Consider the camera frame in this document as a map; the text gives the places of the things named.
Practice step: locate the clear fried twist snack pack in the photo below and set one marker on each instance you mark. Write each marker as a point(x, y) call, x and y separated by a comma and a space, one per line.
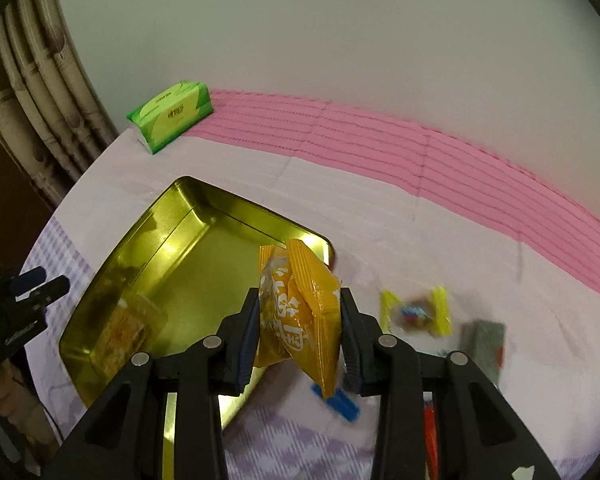
point(122, 332)

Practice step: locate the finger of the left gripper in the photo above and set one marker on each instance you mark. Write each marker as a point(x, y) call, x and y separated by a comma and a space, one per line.
point(44, 295)
point(27, 281)

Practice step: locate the person's hand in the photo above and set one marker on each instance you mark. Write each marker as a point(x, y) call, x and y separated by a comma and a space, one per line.
point(22, 409)

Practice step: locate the grey sesame cake block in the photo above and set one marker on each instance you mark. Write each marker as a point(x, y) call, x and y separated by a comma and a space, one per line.
point(484, 342)

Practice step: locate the yellow wrapped candy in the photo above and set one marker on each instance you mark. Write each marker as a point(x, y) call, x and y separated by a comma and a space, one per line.
point(430, 314)

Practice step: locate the blue dark candy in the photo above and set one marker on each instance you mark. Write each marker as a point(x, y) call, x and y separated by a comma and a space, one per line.
point(340, 403)

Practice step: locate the red snack packet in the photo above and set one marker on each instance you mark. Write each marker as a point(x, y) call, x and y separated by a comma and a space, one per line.
point(431, 441)

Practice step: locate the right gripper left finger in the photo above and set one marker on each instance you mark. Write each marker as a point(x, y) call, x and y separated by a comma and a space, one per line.
point(240, 334)

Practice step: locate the beige patterned curtain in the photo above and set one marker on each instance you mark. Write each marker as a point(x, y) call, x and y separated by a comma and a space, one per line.
point(51, 122)

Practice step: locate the pink purple checkered tablecloth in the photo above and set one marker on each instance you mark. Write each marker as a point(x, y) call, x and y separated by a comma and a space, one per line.
point(407, 209)

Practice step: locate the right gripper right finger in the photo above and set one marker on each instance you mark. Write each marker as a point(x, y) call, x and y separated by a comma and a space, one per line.
point(359, 332)

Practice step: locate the orange yellow snack packet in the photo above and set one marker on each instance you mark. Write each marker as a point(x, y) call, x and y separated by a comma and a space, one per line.
point(300, 316)

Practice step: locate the green tissue pack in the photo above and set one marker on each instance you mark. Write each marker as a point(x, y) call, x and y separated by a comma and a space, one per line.
point(167, 115)

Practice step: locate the gold rectangular metal tin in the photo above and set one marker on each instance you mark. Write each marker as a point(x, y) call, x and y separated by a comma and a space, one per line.
point(186, 264)

